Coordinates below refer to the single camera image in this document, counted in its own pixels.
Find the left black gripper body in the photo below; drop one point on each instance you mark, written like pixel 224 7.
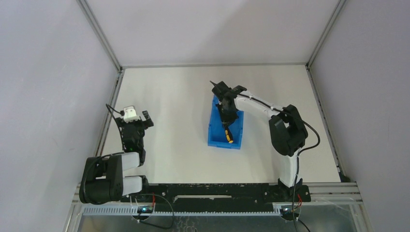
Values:
pixel 135 123

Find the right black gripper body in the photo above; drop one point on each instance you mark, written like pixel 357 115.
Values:
pixel 226 115

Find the black yellow handled screwdriver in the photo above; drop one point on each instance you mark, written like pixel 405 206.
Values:
pixel 228 134

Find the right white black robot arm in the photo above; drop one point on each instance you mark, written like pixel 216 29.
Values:
pixel 287 131

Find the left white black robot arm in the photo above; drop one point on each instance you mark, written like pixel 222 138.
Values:
pixel 103 179

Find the blue plastic bin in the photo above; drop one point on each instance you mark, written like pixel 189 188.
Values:
pixel 216 133

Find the left controller circuit board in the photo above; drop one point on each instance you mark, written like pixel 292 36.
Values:
pixel 145 210

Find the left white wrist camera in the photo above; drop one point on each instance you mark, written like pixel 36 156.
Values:
pixel 130 114

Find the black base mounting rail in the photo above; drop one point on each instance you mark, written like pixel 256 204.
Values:
pixel 230 197

